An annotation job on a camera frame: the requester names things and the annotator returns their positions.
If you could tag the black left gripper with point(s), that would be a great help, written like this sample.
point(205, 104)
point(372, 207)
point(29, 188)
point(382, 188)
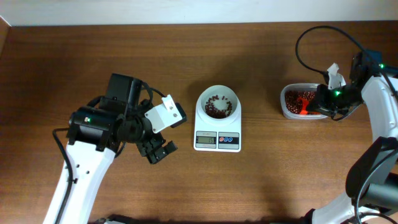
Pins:
point(155, 143)

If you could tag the white digital kitchen scale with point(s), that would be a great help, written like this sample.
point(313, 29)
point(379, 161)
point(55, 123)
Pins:
point(218, 135)

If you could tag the white round bowl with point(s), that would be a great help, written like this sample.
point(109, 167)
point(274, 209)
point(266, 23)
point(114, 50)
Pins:
point(219, 90)

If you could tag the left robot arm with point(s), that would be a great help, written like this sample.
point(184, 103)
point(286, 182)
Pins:
point(98, 132)

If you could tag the red plastic measuring scoop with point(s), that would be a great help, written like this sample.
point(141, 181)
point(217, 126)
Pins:
point(305, 103)

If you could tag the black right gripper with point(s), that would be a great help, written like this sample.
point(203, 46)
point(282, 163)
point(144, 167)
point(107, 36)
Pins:
point(321, 101)

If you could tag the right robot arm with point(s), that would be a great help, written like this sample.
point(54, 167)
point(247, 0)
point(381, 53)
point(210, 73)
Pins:
point(371, 186)

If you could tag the clear plastic bean container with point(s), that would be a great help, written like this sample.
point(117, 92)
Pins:
point(298, 87)

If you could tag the red beans in bowl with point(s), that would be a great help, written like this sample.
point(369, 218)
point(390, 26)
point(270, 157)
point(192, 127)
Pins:
point(218, 107)

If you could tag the red beans in container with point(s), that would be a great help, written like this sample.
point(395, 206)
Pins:
point(295, 106)

